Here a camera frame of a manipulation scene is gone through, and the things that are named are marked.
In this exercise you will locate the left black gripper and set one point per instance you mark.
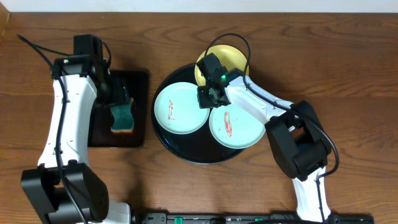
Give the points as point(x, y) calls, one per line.
point(117, 98)

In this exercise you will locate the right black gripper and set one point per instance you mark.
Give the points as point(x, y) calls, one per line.
point(204, 102)

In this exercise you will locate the green yellow sponge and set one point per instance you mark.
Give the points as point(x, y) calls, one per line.
point(123, 118)

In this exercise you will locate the yellow plate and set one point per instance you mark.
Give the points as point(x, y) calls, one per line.
point(229, 56)

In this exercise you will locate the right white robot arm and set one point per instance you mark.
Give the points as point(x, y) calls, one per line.
point(298, 142)

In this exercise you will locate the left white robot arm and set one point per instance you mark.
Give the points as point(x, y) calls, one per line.
point(63, 188)

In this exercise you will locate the black square tray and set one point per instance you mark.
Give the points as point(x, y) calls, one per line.
point(101, 120)

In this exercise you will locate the black round tray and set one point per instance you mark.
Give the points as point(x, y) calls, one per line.
point(198, 147)

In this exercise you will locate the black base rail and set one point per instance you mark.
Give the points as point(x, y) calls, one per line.
point(163, 218)

